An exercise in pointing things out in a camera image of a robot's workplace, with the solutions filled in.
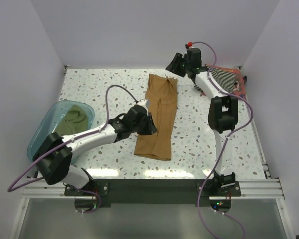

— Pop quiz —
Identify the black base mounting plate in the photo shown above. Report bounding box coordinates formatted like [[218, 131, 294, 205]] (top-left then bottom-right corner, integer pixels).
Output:
[[64, 179, 242, 209]]

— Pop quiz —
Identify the striped folded tank top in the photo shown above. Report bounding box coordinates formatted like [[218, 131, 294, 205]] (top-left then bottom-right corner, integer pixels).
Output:
[[210, 68, 236, 93]]

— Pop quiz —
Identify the red patterned folded tank top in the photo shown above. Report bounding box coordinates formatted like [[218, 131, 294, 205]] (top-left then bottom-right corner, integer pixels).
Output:
[[214, 66, 246, 98]]

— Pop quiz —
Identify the tan ribbed tank top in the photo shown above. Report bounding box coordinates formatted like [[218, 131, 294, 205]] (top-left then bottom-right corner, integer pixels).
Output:
[[134, 74, 178, 161]]

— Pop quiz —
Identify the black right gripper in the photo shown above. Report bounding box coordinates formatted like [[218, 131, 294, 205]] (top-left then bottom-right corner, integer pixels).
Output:
[[166, 53, 191, 77]]

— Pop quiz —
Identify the olive green tank top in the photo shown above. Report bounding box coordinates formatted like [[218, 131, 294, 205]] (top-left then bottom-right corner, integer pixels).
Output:
[[54, 105, 88, 136]]

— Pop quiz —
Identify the aluminium frame rail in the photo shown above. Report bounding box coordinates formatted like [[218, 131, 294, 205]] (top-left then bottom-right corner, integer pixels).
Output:
[[22, 179, 284, 199]]

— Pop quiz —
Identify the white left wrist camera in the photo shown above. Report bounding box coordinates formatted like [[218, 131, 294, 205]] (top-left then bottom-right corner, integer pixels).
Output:
[[137, 99, 150, 109]]

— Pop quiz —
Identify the translucent blue plastic bin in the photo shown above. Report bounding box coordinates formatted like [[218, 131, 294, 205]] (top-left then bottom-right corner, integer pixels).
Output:
[[27, 100, 95, 160]]

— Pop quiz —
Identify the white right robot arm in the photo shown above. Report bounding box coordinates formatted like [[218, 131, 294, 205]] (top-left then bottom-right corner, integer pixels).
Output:
[[166, 45, 238, 196]]

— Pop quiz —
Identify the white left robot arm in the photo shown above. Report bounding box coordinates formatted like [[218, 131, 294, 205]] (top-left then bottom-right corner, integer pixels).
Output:
[[33, 104, 157, 195]]

